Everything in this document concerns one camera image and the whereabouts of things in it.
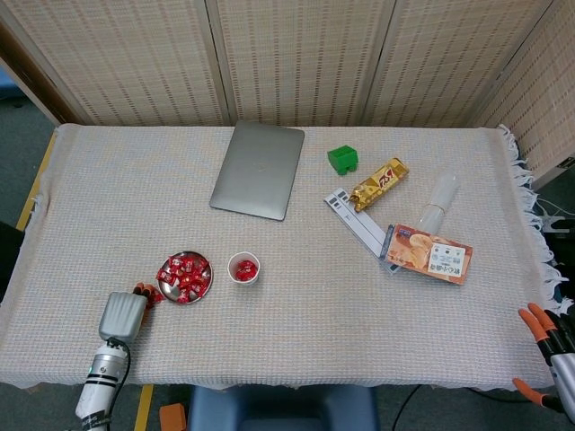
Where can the grey closed laptop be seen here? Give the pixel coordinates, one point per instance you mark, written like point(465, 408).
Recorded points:
point(258, 170)

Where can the orange potato chips box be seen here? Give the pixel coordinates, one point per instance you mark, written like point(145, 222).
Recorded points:
point(427, 256)

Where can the woven folding screen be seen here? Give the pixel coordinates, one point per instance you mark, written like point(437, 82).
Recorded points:
point(314, 58)

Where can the green toy block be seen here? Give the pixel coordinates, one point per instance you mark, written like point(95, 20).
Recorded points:
point(341, 157)

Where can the gold snack packet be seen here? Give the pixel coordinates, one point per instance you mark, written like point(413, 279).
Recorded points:
point(379, 184)

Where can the orange block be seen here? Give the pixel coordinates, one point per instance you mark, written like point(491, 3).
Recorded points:
point(173, 417)

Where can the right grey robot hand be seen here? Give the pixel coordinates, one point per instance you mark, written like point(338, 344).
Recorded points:
point(561, 350)

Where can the white plastic clamp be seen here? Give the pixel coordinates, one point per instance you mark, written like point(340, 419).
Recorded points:
point(550, 222)

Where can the white paper cup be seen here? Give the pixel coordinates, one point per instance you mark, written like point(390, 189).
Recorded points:
point(252, 282)

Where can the metal dish of red candies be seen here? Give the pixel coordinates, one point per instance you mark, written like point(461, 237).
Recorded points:
point(173, 292)

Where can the blue chair seat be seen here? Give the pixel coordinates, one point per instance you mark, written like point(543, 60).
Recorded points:
point(278, 408)

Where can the beige woven tablecloth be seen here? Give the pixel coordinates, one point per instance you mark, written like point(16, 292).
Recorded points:
point(314, 314)

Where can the red candy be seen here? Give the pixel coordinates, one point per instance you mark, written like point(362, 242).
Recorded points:
point(156, 299)
point(175, 263)
point(184, 297)
point(245, 269)
point(165, 276)
point(188, 282)
point(197, 267)

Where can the white flat paper box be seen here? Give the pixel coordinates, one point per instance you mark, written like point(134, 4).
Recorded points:
point(355, 220)

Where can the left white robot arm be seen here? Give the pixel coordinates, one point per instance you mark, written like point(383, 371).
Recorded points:
point(101, 372)

